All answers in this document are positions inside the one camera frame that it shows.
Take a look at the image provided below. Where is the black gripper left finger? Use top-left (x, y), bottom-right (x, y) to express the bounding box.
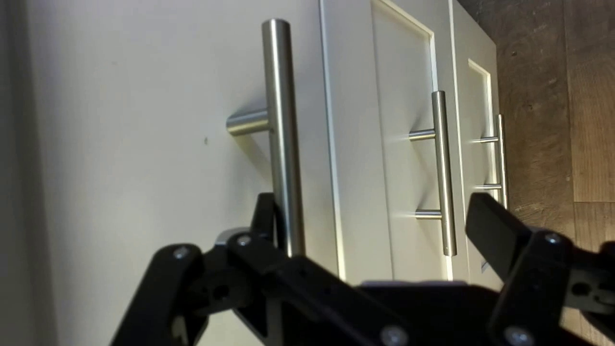
top-left (110, 190), bottom-right (415, 346)

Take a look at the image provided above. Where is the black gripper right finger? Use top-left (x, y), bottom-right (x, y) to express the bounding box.
top-left (463, 190), bottom-right (615, 346)

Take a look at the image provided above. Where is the white cutlery drawer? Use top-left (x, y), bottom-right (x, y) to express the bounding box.
top-left (23, 0), bottom-right (342, 346)

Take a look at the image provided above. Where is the steel bar handle cutlery drawer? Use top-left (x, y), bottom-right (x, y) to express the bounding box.
top-left (223, 17), bottom-right (308, 259)

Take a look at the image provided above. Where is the white drawer with recessed panel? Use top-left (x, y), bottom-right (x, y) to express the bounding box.
top-left (317, 0), bottom-right (461, 284)
top-left (446, 0), bottom-right (513, 284)

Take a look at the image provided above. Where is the steel bar drawer handle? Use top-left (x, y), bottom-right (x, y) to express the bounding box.
top-left (408, 88), bottom-right (460, 259)
top-left (471, 111), bottom-right (511, 211)

